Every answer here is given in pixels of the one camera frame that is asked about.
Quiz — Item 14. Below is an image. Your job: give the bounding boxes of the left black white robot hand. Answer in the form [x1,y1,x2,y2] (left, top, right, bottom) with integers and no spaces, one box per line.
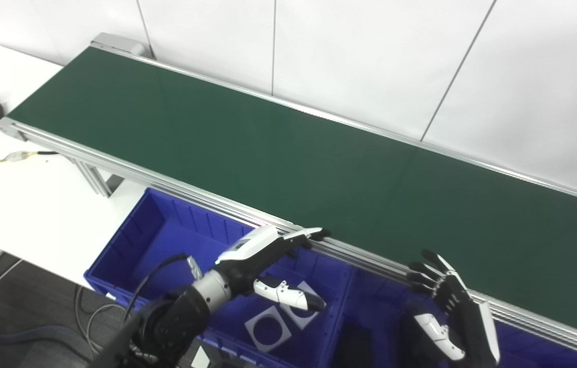
[215,226,331,312]

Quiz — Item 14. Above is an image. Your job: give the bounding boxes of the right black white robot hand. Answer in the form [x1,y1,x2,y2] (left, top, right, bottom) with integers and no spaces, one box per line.
[406,249,501,368]

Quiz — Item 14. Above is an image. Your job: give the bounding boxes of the white square part round hole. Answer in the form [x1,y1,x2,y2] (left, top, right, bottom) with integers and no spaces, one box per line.
[281,280,327,330]
[244,307,293,353]

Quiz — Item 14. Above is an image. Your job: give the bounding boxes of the blue plastic bin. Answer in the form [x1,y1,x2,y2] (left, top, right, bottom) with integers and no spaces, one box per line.
[84,188,356,368]
[329,266,577,368]

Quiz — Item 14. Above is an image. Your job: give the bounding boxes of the green conveyor belt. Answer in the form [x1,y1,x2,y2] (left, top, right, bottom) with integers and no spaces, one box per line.
[0,45,577,364]

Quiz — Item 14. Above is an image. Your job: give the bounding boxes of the black block part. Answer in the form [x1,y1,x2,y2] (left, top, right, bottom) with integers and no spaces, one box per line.
[340,327,377,368]

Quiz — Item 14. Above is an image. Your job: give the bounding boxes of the aluminium conveyor leg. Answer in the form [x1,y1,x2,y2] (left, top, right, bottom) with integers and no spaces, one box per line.
[71,158,124,198]

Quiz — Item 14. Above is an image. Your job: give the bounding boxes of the grey conveyor end cover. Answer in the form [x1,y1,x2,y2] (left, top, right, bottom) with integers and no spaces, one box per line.
[91,33,146,57]

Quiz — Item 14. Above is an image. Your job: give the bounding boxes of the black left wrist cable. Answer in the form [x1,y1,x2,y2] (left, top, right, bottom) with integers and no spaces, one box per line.
[125,253,203,328]

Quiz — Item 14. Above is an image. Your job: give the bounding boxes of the grey floor cable loops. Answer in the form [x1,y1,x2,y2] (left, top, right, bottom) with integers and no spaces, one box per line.
[74,284,131,358]

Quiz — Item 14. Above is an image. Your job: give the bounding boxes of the black cable with taped connector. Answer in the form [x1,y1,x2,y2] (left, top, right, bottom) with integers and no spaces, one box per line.
[0,150,59,187]

